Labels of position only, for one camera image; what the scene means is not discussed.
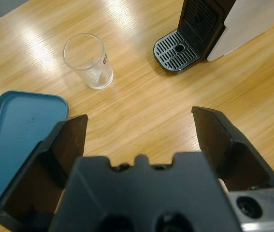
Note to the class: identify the metal grid drip tray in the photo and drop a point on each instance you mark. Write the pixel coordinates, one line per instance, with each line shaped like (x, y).
(175, 55)

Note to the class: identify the white capsule coffee machine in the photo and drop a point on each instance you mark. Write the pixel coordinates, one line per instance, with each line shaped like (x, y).
(248, 21)

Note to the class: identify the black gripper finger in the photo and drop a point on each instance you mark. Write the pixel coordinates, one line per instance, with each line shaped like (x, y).
(42, 169)
(235, 157)

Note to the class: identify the teal plastic tray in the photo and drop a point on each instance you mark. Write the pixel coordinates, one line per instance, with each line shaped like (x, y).
(13, 135)

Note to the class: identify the clear drinking glass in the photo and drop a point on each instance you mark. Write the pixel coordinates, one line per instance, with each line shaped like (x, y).
(95, 72)

